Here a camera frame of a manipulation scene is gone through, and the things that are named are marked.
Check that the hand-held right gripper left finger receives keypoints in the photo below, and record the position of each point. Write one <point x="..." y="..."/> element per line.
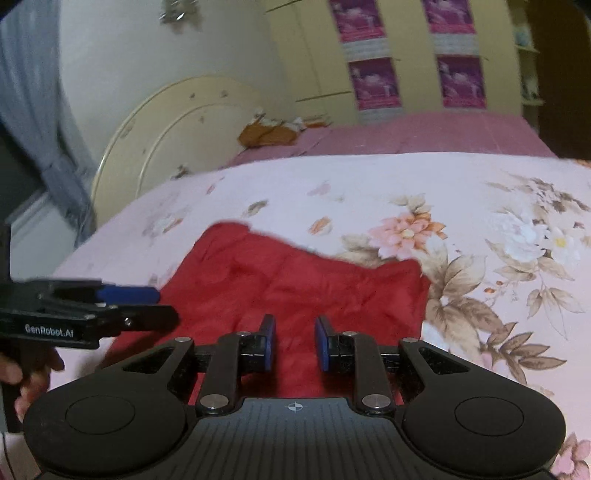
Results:
<point x="268" y="344"/>

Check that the orange brown folded cloth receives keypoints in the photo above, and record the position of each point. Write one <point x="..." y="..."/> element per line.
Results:
<point x="268" y="134"/>

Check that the blue grey curtain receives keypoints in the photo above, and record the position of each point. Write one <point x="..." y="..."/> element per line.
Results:
<point x="41" y="115"/>

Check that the white orange folded cloth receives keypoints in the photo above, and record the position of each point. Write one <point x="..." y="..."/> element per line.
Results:
<point x="314" y="122"/>

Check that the brown wooden door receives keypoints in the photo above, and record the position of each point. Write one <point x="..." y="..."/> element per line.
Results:
<point x="563" y="69"/>

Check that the pink bed sheet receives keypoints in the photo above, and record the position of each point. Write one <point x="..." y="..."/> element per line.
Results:
<point x="415" y="134"/>

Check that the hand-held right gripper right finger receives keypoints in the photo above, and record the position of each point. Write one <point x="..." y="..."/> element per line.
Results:
<point x="322" y="344"/>

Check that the cream open shelf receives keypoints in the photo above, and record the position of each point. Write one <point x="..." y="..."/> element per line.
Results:
<point x="526" y="64"/>

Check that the person's left hand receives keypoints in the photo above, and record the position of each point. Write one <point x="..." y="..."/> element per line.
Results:
<point x="34" y="364"/>

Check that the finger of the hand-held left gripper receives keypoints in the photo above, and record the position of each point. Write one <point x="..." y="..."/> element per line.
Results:
<point x="147" y="317"/>
<point x="127" y="294"/>

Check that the cream round headboard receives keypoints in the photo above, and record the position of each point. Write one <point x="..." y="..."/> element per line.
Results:
<point x="184" y="129"/>

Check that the white floral blanket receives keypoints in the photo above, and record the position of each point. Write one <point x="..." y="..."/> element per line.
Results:
<point x="323" y="203"/>

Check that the cream wardrobe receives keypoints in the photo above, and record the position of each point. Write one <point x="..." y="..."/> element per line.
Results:
<point x="304" y="50"/>

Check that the white window sill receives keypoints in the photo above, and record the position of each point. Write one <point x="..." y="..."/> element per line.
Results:
<point x="41" y="230"/>

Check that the crystal wall lamp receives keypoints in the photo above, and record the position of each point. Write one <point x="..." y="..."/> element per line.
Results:
<point x="178" y="11"/>

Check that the red quilted jacket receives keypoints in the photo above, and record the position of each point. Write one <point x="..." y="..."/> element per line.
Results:
<point x="286" y="286"/>

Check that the purple wall poster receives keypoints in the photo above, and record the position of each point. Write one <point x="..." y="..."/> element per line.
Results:
<point x="375" y="83"/>
<point x="450" y="18"/>
<point x="358" y="23"/>
<point x="462" y="81"/>

